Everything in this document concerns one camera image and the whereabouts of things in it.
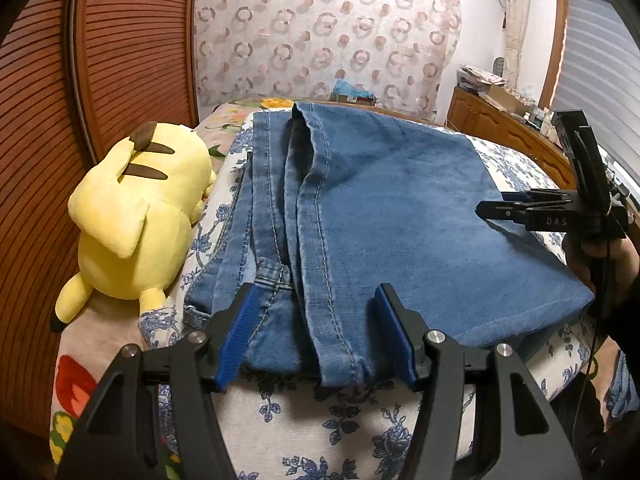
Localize pile of folded clothes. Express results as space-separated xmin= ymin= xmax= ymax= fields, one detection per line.
xmin=457 ymin=63 xmax=507 ymax=93

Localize thin black cable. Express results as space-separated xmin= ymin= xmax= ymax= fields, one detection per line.
xmin=569 ymin=237 xmax=615 ymax=463

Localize yellow plush toy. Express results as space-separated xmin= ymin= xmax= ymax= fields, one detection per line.
xmin=52 ymin=121 xmax=219 ymax=334

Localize beige tied curtain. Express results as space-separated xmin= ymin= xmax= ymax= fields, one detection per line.
xmin=502 ymin=0 xmax=532 ymax=87

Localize sheer curtain with circle print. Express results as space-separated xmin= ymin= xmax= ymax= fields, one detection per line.
xmin=192 ymin=0 xmax=464 ymax=124

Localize open cardboard box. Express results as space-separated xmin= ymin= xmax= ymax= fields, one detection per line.
xmin=487 ymin=82 xmax=532 ymax=114

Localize person's right hand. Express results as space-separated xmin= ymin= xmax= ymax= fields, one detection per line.
xmin=561 ymin=232 xmax=640 ymax=319

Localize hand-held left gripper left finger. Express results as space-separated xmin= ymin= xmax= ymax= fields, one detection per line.
xmin=55 ymin=283 xmax=262 ymax=480

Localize beige blanket with bright flowers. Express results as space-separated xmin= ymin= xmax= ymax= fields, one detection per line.
xmin=49 ymin=97 xmax=297 ymax=467

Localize wooden dresser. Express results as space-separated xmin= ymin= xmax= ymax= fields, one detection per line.
xmin=446 ymin=86 xmax=582 ymax=187

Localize person's right forearm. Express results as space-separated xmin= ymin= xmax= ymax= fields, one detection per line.
xmin=592 ymin=290 xmax=640 ymax=366

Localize blue denim pants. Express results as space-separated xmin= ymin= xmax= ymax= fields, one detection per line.
xmin=182 ymin=101 xmax=597 ymax=389

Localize small brown box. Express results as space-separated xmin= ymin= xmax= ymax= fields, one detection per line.
xmin=334 ymin=93 xmax=379 ymax=107

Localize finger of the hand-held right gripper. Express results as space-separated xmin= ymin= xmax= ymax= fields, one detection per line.
xmin=499 ymin=188 xmax=577 ymax=207
xmin=476 ymin=201 xmax=532 ymax=226

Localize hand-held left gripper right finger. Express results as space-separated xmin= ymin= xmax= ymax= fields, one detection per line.
xmin=372 ymin=282 xmax=584 ymax=480

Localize group of toiletry bottles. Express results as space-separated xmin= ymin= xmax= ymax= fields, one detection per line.
xmin=519 ymin=99 xmax=557 ymax=137

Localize grey window blind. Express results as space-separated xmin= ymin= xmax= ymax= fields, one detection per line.
xmin=552 ymin=0 xmax=640 ymax=182

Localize blue crumpled cloth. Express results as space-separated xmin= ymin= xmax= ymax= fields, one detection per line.
xmin=332 ymin=78 xmax=377 ymax=103

